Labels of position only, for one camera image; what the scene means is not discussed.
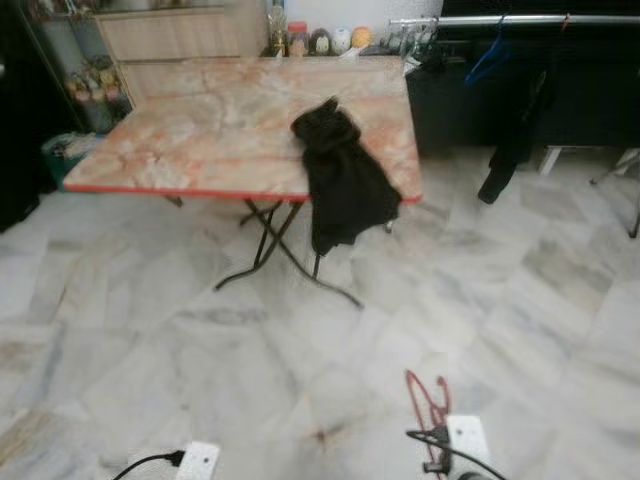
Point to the black sweater small logo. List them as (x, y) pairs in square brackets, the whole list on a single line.
[(345, 185)]

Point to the red lid jar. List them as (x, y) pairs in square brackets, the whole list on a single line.
[(298, 42)]

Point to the glass display cabinet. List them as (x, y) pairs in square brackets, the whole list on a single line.
[(90, 80)]

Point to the white egg toy figure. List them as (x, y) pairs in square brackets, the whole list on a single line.
[(342, 40)]

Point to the light wooden cabinet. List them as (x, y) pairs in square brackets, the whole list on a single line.
[(180, 35)]

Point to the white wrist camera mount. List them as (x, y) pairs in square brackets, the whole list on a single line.
[(197, 462), (468, 445)]

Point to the marble pattern folding table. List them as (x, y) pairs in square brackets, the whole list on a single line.
[(220, 130)]

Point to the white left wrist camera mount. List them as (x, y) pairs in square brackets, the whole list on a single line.
[(197, 462)]

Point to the orange round toy figure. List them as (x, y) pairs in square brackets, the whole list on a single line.
[(362, 38)]

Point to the black white toy figure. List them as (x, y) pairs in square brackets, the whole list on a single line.
[(320, 43)]

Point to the gold trophy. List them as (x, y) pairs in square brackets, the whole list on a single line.
[(276, 30)]

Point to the blue plastic hanger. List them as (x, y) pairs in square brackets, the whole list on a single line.
[(492, 58)]

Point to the black game controller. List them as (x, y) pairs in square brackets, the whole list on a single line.
[(430, 55)]

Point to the black low TV cabinet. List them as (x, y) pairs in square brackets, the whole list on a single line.
[(590, 100)]

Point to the black television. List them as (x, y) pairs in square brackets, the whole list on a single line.
[(540, 5)]

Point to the green plastic basket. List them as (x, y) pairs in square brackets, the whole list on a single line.
[(70, 150)]

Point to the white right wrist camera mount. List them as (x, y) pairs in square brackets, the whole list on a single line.
[(468, 445)]

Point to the long narrow black garment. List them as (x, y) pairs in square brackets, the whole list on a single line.
[(515, 140)]

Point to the silver metal clothes rack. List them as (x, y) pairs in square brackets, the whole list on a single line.
[(520, 18)]

